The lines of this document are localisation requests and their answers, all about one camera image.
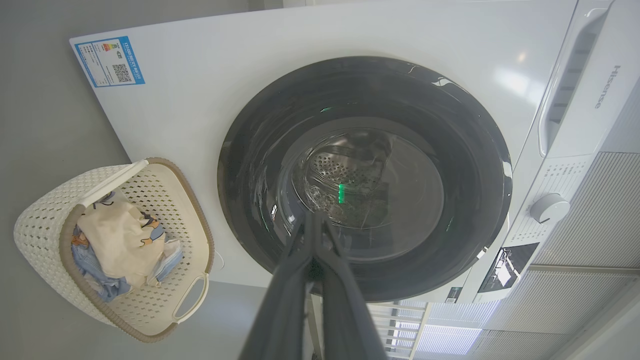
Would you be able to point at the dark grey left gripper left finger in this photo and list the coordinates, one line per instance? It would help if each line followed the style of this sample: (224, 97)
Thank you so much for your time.
(285, 300)

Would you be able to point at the blue garment orange cartoon print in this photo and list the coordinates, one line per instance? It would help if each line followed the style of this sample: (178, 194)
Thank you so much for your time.
(107, 291)

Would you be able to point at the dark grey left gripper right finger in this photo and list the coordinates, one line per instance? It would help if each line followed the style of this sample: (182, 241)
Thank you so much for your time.
(345, 310)

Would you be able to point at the steel perforated washer drum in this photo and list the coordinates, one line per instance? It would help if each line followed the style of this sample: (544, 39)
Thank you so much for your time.
(345, 170)

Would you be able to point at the white round control knob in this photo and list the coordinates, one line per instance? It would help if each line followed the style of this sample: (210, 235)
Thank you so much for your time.
(549, 208)

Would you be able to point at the blue energy label sticker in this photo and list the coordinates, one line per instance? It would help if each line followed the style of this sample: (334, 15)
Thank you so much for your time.
(107, 62)

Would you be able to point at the white front-load washing machine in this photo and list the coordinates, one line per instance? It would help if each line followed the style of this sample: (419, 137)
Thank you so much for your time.
(200, 100)

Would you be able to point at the cream blue cartoon print garment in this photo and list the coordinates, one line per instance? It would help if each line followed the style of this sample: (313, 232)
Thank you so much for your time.
(120, 235)

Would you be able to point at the cream perforated laundry basket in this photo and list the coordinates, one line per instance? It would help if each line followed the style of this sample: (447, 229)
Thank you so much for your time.
(45, 225)

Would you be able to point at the white detergent drawer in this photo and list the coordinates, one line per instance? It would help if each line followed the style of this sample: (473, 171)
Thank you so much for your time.
(600, 90)

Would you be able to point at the white metal railing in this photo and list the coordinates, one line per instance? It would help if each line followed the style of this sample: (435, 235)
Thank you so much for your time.
(400, 325)

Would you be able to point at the dark round washer door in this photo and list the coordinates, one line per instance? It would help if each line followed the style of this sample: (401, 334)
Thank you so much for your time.
(450, 125)

